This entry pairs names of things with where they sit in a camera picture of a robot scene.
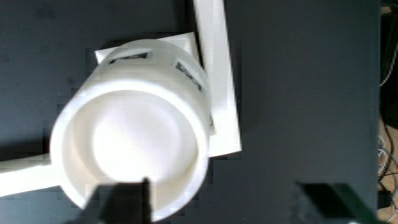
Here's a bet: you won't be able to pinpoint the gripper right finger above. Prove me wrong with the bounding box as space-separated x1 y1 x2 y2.
296 183 383 224

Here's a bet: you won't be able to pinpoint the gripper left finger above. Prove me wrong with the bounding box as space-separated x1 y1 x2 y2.
66 178 153 224

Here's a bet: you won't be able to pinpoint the white lamp shade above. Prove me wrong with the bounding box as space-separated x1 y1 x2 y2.
49 38 214 224

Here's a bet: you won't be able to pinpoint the white U-shaped fence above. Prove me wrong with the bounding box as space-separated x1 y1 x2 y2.
0 0 242 197

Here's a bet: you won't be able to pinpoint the cables beside table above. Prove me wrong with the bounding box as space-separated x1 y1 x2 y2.
377 0 398 214

